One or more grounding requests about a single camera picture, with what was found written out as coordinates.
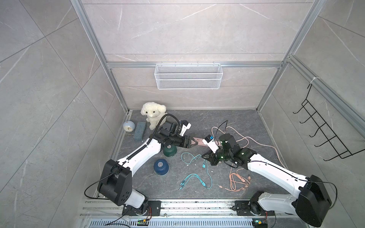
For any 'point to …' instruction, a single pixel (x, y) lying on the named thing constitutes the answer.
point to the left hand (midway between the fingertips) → (195, 141)
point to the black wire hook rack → (340, 148)
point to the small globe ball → (129, 126)
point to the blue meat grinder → (161, 167)
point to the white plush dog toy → (154, 112)
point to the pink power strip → (199, 140)
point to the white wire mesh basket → (186, 76)
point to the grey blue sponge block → (139, 130)
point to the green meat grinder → (170, 150)
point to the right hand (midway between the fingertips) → (203, 156)
